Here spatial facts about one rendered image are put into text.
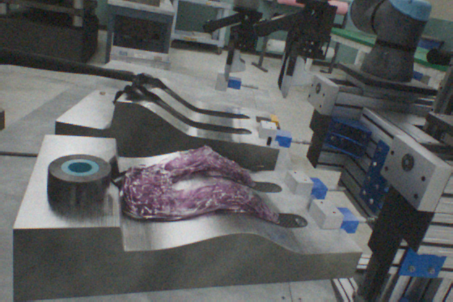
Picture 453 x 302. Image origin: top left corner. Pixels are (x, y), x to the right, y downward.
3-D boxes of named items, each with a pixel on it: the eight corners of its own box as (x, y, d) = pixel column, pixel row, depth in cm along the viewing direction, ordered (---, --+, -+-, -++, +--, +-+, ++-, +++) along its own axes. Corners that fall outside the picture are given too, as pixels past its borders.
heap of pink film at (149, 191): (250, 176, 77) (258, 141, 75) (286, 231, 62) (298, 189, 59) (117, 172, 69) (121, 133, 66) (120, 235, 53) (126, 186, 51)
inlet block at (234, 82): (256, 93, 121) (260, 77, 119) (256, 98, 116) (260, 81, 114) (215, 85, 120) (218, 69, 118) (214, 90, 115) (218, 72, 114)
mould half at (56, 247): (287, 193, 86) (299, 149, 82) (353, 278, 63) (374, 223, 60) (44, 189, 70) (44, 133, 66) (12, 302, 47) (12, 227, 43)
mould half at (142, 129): (262, 140, 113) (273, 97, 108) (270, 183, 89) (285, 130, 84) (93, 109, 111) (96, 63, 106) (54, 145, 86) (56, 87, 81)
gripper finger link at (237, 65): (243, 84, 111) (248, 53, 110) (222, 80, 111) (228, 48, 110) (242, 84, 114) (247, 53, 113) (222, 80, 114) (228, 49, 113)
